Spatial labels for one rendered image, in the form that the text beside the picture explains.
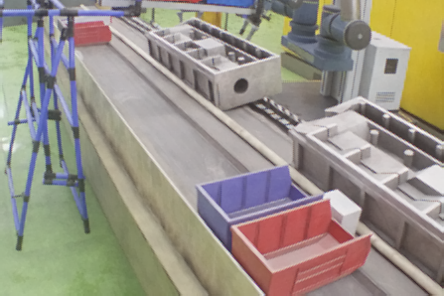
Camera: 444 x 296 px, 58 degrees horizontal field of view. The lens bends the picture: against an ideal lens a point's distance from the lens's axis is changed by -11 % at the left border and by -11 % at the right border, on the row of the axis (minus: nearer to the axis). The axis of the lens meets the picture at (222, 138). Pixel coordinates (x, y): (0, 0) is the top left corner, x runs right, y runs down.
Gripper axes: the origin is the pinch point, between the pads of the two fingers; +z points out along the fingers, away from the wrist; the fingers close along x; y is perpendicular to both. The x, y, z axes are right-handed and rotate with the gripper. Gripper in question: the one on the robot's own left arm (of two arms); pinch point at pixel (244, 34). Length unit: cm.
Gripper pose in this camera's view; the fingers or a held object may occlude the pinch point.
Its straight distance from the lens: 274.3
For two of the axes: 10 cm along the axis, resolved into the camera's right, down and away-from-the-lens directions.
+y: -8.4, -3.0, -4.6
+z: -4.7, 8.3, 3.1
